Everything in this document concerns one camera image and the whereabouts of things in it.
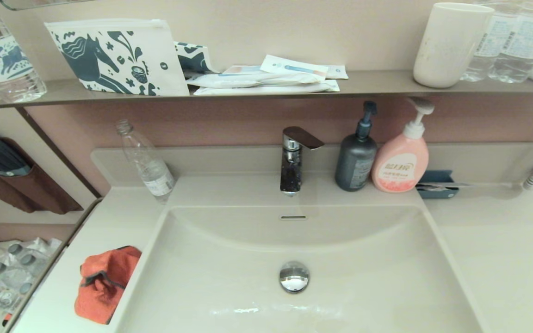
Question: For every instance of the chrome sink faucet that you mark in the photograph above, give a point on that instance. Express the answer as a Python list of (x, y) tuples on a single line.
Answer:
[(291, 171)]

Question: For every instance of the orange cleaning cloth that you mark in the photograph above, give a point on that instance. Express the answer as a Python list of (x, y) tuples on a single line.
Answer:
[(100, 300)]

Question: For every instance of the white sink basin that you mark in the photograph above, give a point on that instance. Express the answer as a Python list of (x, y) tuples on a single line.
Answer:
[(363, 277)]

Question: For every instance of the dark grey pump bottle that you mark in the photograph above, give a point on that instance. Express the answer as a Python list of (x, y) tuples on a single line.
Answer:
[(354, 162)]

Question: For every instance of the white wipes pack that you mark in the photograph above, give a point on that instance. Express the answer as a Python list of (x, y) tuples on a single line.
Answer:
[(238, 80)]

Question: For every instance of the white sachet peach print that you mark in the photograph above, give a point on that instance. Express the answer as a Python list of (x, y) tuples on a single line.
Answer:
[(243, 70)]

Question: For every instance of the white sachet blue stripe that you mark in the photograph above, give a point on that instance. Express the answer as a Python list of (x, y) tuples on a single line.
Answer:
[(294, 68)]

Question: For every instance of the chrome drain stopper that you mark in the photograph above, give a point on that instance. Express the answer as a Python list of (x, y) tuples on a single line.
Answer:
[(294, 277)]

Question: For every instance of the empty clear plastic bottle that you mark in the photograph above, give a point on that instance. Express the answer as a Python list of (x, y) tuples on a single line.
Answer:
[(148, 166)]

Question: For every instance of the small white sachet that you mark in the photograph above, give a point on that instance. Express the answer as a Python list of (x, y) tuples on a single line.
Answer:
[(338, 71)]

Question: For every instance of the folded blue print pouch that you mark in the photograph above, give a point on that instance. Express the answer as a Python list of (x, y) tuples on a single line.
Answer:
[(192, 58)]

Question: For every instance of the pink pump soap bottle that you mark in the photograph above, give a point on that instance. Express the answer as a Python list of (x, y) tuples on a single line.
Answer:
[(400, 162)]

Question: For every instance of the thin white stick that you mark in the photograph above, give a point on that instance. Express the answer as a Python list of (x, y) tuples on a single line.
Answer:
[(433, 187)]

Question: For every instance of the blue plastic box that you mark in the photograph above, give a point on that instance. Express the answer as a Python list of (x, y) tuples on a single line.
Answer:
[(437, 178)]

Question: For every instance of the white pouch blue horse print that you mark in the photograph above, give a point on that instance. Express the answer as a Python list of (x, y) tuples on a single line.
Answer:
[(109, 60)]

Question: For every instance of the white plastic cup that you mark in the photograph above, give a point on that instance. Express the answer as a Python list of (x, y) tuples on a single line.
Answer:
[(451, 46)]

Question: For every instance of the brown hair dryer holder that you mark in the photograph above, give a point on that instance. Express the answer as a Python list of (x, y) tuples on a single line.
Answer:
[(44, 194)]

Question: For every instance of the clear water bottle white label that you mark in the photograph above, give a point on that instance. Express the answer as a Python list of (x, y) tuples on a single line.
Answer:
[(525, 41), (491, 46)]

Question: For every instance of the shrink-wrapped water bottle pack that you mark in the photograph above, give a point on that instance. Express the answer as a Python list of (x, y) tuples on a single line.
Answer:
[(12, 277)]

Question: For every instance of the water bottle blue deer label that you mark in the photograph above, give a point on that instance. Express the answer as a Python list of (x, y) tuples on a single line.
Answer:
[(3, 60)]

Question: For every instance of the grey wall shelf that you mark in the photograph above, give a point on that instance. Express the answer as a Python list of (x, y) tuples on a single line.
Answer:
[(58, 89)]

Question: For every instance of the wall mirror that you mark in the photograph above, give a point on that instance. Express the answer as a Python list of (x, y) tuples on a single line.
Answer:
[(40, 3)]

